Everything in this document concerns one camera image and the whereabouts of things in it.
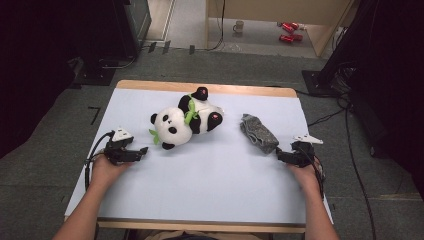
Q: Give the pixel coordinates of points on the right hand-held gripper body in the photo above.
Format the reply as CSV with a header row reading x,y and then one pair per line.
x,y
303,155

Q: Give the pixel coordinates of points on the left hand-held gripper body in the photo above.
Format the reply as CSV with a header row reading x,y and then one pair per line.
x,y
118,151

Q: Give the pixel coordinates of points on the grey cloth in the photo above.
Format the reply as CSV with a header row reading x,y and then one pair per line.
x,y
258,133

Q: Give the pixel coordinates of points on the panda plush toy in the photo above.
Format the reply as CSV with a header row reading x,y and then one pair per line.
x,y
173,125

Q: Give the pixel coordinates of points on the person's left hand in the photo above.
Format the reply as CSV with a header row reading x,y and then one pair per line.
x,y
105,173

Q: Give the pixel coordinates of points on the black stand base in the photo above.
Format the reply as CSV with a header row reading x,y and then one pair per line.
x,y
95,75
315,83

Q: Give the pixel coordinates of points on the wooden table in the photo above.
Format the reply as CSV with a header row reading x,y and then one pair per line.
x,y
233,89

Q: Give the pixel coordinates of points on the person's lap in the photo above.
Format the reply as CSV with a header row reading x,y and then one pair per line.
x,y
200,236

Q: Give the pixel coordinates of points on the red can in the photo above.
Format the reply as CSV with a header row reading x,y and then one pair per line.
x,y
287,28
286,38
295,25

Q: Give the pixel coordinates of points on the black curtain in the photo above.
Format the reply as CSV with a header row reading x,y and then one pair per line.
x,y
393,83
30,66

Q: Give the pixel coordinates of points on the black cabinet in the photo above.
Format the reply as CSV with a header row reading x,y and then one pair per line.
x,y
133,26

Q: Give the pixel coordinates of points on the beige mug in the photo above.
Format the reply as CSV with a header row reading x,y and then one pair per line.
x,y
238,26

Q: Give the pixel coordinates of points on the light wooden shelf unit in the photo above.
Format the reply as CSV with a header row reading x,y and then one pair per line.
x,y
283,10

